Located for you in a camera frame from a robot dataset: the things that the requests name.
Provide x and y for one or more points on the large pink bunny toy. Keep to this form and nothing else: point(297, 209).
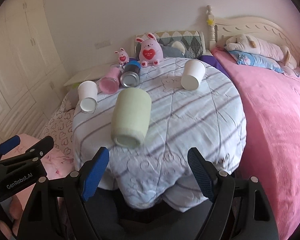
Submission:
point(151, 52)

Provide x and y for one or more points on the cream wardrobe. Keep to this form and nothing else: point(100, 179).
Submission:
point(32, 75)

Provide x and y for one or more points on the light green cup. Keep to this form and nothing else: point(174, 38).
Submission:
point(131, 117)

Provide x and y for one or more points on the grey daisy pillow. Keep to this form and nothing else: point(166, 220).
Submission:
point(71, 100)

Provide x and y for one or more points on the pink cloth on floor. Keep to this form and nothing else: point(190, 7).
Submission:
point(41, 218)

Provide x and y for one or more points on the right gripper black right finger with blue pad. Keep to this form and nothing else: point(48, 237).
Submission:
point(240, 208)

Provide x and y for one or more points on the heart pattern sheet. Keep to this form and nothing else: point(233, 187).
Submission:
point(60, 128)

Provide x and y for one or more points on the white pink plush dog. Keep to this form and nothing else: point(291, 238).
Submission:
point(250, 44)

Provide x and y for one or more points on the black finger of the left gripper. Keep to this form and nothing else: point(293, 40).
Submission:
point(33, 154)

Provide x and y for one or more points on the pink fleece blanket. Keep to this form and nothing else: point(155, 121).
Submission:
point(271, 103)

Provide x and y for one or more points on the white paper cup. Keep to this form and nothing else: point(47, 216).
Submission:
point(87, 92)
point(193, 74)

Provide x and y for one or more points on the grey plush toy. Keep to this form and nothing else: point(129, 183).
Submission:
point(174, 49)

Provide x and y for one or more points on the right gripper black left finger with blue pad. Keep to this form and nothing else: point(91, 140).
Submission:
point(77, 188)

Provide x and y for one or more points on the black blue metal tumbler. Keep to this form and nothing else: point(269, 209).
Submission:
point(131, 74)

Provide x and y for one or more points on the white paper cup right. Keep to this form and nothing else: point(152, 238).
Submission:
point(193, 74)

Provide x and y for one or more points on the purple sheet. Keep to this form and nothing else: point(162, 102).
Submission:
point(211, 60)

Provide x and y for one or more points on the small pink bunny toy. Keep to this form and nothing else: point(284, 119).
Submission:
point(123, 57)

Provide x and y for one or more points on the blue cartoon pillow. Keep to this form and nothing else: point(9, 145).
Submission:
point(243, 58)

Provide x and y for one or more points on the wall socket plate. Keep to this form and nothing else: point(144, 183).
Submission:
point(103, 44)

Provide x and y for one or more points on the white paper cup left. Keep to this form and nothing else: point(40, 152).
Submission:
point(87, 92)

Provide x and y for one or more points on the green diamond quilted cushion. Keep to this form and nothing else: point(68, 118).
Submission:
point(191, 39)

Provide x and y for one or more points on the cream wooden headboard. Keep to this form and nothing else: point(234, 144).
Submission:
point(220, 29)

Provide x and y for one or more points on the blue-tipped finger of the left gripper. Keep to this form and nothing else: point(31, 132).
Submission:
point(9, 145)

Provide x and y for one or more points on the pink glass jar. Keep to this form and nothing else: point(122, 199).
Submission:
point(109, 84)

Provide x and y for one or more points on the cream bedside table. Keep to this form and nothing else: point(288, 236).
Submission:
point(93, 73)

